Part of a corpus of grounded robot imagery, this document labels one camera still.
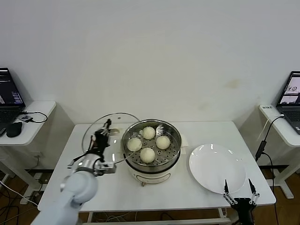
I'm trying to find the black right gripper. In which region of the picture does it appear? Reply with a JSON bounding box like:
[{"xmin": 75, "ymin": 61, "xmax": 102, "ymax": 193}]
[{"xmin": 223, "ymin": 178, "xmax": 261, "ymax": 225}]

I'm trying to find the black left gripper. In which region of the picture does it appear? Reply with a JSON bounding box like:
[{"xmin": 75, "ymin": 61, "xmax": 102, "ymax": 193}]
[{"xmin": 90, "ymin": 119, "xmax": 113, "ymax": 155}]

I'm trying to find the round glass pot lid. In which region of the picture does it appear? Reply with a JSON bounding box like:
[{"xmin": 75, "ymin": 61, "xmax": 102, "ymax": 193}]
[{"xmin": 81, "ymin": 112, "xmax": 141, "ymax": 165}]

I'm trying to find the white steamed baozi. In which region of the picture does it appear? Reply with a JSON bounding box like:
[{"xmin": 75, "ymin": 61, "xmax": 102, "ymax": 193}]
[
  {"xmin": 140, "ymin": 147, "xmax": 156, "ymax": 164},
  {"xmin": 127, "ymin": 137, "xmax": 143, "ymax": 152},
  {"xmin": 155, "ymin": 135, "xmax": 171, "ymax": 150},
  {"xmin": 142, "ymin": 127, "xmax": 156, "ymax": 139}
]

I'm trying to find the stainless steel steamer basket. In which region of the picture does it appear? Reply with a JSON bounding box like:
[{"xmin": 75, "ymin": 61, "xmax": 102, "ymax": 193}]
[{"xmin": 121, "ymin": 119, "xmax": 182, "ymax": 172}]

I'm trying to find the round white plate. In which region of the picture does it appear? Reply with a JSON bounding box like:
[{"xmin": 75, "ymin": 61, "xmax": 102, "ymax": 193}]
[{"xmin": 189, "ymin": 143, "xmax": 247, "ymax": 195}]

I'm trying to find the white side table with mouse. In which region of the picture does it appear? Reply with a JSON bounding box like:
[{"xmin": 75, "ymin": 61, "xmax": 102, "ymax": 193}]
[{"xmin": 0, "ymin": 101, "xmax": 57, "ymax": 204}]

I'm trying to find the cream electric cooker base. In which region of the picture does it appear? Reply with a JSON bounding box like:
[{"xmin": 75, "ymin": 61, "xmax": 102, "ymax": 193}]
[{"xmin": 114, "ymin": 135, "xmax": 189, "ymax": 188}]

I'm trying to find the white side table with strip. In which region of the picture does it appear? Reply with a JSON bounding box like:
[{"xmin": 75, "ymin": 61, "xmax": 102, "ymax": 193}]
[{"xmin": 259, "ymin": 105, "xmax": 300, "ymax": 200}]

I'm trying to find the black computer mouse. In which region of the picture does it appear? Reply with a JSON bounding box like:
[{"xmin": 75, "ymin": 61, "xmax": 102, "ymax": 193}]
[{"xmin": 6, "ymin": 122, "xmax": 24, "ymax": 138}]

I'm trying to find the grey laptop with bright windows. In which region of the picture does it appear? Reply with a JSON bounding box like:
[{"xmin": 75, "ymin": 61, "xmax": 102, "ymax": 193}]
[{"xmin": 276, "ymin": 71, "xmax": 300, "ymax": 135}]

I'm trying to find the black laptop with dark screen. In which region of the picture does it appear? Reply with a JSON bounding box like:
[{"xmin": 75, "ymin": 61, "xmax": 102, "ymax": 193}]
[{"xmin": 0, "ymin": 67, "xmax": 26, "ymax": 124}]

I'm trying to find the white floor power strip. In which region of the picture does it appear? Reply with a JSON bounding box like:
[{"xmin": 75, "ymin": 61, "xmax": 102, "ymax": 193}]
[{"xmin": 20, "ymin": 196, "xmax": 36, "ymax": 205}]

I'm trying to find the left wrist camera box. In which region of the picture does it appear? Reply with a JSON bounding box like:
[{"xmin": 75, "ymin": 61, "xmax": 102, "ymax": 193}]
[{"xmin": 95, "ymin": 161, "xmax": 117, "ymax": 175}]

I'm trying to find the black cable with adapter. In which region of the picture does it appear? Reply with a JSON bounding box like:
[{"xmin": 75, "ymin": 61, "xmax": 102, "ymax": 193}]
[{"xmin": 255, "ymin": 116, "xmax": 285, "ymax": 181}]

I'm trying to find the black looped device cable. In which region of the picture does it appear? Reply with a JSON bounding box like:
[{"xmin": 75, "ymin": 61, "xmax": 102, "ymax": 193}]
[{"xmin": 20, "ymin": 111, "xmax": 48, "ymax": 124}]

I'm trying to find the white charging cable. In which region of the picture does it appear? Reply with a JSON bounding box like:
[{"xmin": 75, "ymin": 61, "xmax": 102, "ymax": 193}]
[{"xmin": 257, "ymin": 114, "xmax": 285, "ymax": 141}]

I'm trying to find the white main table frame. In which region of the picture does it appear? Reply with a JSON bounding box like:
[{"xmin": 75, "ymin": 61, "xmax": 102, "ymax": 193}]
[{"xmin": 88, "ymin": 206, "xmax": 233, "ymax": 225}]

